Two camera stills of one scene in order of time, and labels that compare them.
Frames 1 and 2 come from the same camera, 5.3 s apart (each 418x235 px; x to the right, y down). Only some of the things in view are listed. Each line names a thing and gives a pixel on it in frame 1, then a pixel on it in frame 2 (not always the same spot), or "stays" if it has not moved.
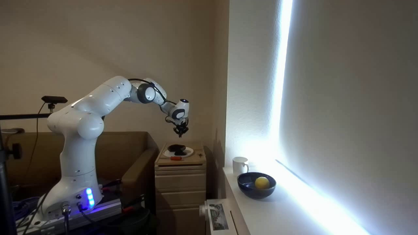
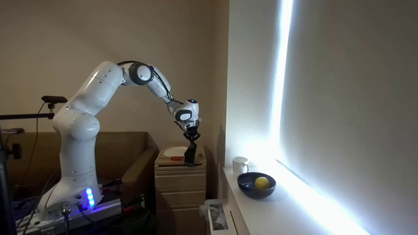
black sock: (178, 149) -> (190, 154)
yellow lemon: (262, 181) stays
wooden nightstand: (180, 188) stays
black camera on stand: (53, 99) stays
